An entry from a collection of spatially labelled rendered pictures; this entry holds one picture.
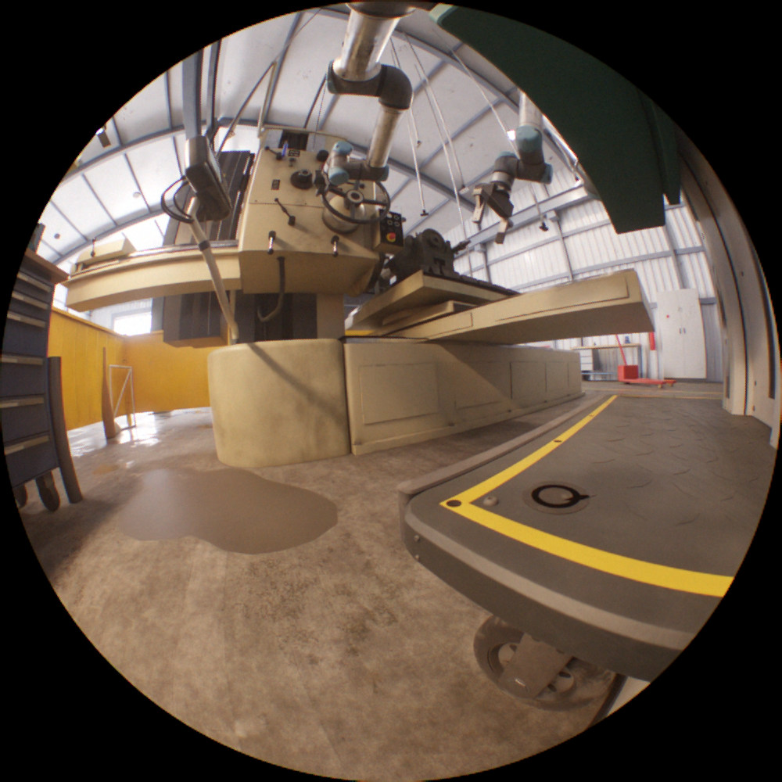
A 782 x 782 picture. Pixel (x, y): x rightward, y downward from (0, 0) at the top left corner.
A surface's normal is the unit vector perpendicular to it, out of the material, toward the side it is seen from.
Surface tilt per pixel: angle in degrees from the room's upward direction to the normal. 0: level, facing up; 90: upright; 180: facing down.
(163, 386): 90
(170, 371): 90
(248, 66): 169
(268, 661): 0
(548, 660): 90
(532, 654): 90
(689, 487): 0
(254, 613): 0
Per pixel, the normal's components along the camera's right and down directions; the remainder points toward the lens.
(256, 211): 0.47, 0.03
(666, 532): -0.06, -1.00
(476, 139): -0.11, 0.99
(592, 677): -0.80, 0.02
